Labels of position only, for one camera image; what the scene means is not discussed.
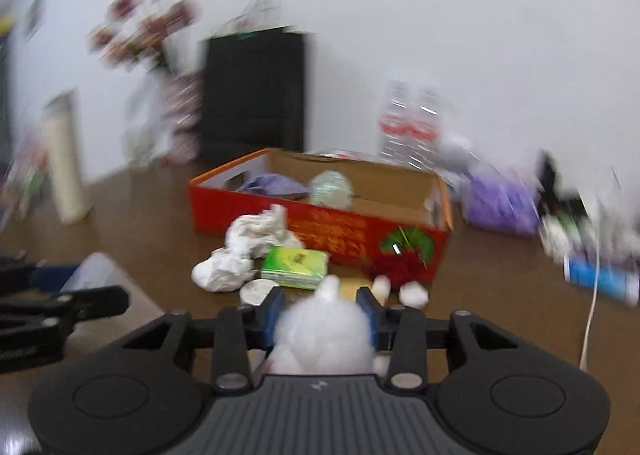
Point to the white round speaker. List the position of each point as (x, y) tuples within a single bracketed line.
[(457, 152)]

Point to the dried rose bouquet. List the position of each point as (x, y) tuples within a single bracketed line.
[(145, 20)]

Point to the small white cotton ball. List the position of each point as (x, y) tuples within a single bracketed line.
[(413, 294), (381, 287)]

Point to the black paper bag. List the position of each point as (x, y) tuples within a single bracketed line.
[(255, 95)]

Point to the purple plastic bag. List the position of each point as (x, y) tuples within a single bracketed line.
[(500, 205)]

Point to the white round lid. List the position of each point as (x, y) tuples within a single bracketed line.
[(256, 292)]

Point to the clear water bottle red label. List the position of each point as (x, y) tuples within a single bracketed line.
[(395, 130), (427, 132)]

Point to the pink mottled vase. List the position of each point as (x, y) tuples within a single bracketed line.
[(182, 120)]

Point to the green tissue packet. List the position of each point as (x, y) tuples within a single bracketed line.
[(295, 267)]

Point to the clear plastic pouch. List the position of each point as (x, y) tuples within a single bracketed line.
[(107, 271)]

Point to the purple crumpled cloth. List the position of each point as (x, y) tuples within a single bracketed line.
[(272, 185)]

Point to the pale green plastic bag ball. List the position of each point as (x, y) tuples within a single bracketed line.
[(330, 189)]

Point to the white and red packet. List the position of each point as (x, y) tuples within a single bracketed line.
[(345, 154)]

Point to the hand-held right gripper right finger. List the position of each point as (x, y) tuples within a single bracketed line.
[(367, 312)]

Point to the cream thermos bottle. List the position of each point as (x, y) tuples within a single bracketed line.
[(65, 160)]

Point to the blue tube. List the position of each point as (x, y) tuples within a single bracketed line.
[(600, 280)]

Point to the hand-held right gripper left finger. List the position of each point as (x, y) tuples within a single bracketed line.
[(276, 310)]

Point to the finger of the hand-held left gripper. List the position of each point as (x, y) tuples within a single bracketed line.
[(50, 276), (75, 305)]

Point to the black desk gadget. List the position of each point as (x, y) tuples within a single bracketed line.
[(555, 180)]

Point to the white tissue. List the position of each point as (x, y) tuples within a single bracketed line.
[(222, 272), (257, 232)]

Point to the red cardboard box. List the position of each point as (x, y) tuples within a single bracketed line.
[(350, 235)]

